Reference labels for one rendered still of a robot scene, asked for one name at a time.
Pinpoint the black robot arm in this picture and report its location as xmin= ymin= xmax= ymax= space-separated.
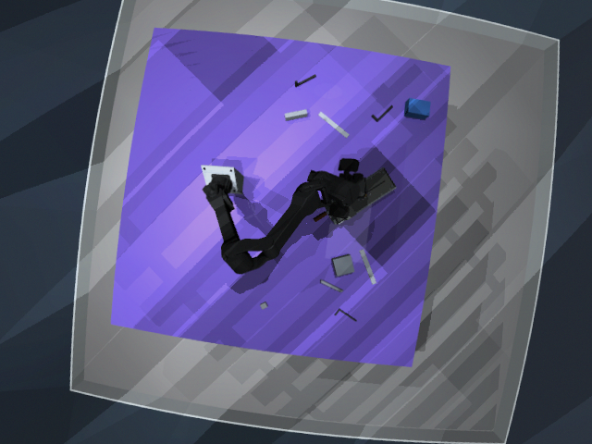
xmin=203 ymin=170 xmax=366 ymax=274

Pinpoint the blue cube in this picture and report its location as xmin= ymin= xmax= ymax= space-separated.
xmin=404 ymin=98 xmax=431 ymax=119

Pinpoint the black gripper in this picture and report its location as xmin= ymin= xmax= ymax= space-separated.
xmin=329 ymin=158 xmax=359 ymax=219

